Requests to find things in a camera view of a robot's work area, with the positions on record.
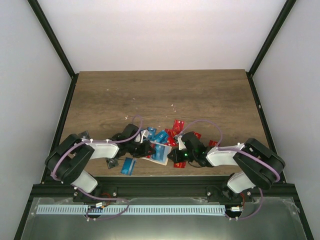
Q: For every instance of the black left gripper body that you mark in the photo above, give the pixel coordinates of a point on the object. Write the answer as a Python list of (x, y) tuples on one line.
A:
[(137, 151)]

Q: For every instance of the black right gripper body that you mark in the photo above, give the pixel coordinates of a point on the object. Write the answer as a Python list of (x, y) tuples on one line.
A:
[(190, 157)]

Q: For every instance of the blue vip card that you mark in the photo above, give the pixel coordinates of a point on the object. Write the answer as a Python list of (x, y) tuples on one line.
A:
[(161, 152), (161, 137)]

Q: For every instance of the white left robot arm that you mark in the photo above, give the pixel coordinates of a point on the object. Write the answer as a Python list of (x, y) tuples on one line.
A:
[(68, 160)]

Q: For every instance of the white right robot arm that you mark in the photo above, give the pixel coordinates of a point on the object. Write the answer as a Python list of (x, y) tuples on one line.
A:
[(260, 166)]

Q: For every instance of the red VIP card far right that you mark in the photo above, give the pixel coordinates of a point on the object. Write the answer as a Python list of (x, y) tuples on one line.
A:
[(212, 143)]

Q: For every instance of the red vip card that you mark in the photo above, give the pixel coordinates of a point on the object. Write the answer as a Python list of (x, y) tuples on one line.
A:
[(178, 125), (212, 143)]

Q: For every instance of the blue striped card front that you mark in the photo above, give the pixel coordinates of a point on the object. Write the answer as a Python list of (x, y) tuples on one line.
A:
[(128, 166)]

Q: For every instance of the red card by holder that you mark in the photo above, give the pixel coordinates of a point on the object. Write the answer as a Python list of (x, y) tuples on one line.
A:
[(179, 165)]

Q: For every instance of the blue card top with chip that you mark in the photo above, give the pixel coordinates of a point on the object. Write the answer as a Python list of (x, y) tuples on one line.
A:
[(151, 132)]

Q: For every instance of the red VIP card top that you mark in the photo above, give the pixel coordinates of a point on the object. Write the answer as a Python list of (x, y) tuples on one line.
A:
[(178, 125)]

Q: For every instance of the lone black VIP card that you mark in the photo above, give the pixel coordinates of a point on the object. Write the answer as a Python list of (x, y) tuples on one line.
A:
[(84, 135)]

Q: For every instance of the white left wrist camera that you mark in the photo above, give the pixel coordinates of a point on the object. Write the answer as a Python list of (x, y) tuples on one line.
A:
[(143, 134)]

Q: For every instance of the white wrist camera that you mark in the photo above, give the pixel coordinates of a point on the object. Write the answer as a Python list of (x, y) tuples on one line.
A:
[(143, 134), (181, 144)]

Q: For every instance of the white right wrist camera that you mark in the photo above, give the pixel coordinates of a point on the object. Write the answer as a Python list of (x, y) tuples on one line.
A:
[(181, 144)]

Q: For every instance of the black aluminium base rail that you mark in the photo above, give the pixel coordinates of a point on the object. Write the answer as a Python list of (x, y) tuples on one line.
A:
[(211, 188)]

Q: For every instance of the light blue slotted cable duct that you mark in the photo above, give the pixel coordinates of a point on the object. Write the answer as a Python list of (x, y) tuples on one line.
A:
[(203, 210)]

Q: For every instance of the black frame post right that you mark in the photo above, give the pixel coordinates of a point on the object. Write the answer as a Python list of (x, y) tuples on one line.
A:
[(276, 27)]

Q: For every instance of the black frame post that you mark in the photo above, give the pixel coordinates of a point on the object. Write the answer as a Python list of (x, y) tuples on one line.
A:
[(42, 19), (276, 27)]

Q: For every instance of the black frame post left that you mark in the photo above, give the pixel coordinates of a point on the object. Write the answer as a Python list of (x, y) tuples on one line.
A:
[(42, 19)]

